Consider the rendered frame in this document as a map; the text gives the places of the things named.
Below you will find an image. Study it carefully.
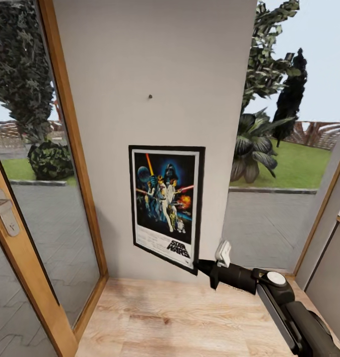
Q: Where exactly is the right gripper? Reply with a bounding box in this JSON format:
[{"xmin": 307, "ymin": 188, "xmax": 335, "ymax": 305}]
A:
[{"xmin": 192, "ymin": 259, "xmax": 243, "ymax": 289}]

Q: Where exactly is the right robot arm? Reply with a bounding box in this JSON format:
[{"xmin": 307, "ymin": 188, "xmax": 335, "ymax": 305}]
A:
[{"xmin": 192, "ymin": 240, "xmax": 340, "ymax": 357}]

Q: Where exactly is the poster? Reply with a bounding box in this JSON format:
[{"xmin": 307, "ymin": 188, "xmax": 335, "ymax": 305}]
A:
[{"xmin": 128, "ymin": 145, "xmax": 205, "ymax": 276}]

